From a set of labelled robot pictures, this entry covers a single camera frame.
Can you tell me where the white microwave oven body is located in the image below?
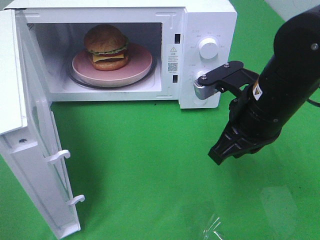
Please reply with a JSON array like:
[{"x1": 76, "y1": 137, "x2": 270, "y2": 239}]
[{"x1": 3, "y1": 0, "x2": 237, "y2": 109}]

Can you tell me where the green table mat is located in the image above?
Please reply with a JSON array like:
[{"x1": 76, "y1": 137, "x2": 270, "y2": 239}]
[{"x1": 0, "y1": 0, "x2": 320, "y2": 240}]

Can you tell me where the white microwave door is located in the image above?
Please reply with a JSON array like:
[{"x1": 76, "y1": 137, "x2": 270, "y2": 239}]
[{"x1": 0, "y1": 9, "x2": 85, "y2": 239}]

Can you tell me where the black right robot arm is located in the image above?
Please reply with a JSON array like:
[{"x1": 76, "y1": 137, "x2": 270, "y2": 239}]
[{"x1": 208, "y1": 6, "x2": 320, "y2": 164}]

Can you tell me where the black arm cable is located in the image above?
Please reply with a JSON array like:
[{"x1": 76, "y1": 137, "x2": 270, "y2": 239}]
[{"x1": 307, "y1": 84, "x2": 320, "y2": 107}]

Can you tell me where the burger with cheese and lettuce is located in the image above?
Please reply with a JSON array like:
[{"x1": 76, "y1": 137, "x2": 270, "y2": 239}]
[{"x1": 84, "y1": 24, "x2": 129, "y2": 71}]

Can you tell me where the round door release button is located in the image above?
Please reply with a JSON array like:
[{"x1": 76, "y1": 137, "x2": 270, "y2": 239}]
[{"x1": 192, "y1": 96, "x2": 207, "y2": 106}]

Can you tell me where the white dial knob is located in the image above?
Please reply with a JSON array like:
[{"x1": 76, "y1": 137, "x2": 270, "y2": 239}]
[
  {"x1": 198, "y1": 37, "x2": 219, "y2": 60},
  {"x1": 195, "y1": 70, "x2": 212, "y2": 82}
]

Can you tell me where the pink plate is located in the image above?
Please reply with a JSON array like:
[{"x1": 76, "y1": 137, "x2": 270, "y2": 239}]
[{"x1": 70, "y1": 43, "x2": 153, "y2": 88}]

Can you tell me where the glass microwave turntable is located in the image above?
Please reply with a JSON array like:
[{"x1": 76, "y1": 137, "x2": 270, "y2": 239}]
[{"x1": 68, "y1": 57, "x2": 157, "y2": 89}]

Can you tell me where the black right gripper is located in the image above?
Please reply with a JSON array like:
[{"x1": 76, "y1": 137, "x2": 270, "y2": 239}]
[{"x1": 208, "y1": 86, "x2": 280, "y2": 165}]

